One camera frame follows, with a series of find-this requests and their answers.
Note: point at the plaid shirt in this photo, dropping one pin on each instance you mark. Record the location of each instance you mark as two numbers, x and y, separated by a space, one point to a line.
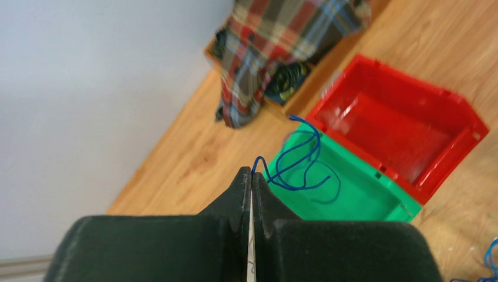
280 43

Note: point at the wooden tray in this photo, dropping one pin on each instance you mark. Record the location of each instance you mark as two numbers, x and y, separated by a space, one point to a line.
311 78

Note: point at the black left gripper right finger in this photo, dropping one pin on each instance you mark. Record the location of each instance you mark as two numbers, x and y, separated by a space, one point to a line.
289 248

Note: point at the green plastic bin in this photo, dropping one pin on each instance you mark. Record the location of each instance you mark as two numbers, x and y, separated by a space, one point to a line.
318 179

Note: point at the red plastic bin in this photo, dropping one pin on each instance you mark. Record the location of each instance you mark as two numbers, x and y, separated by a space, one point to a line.
414 132

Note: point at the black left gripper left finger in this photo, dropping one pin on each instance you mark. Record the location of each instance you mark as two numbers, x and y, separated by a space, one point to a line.
211 245

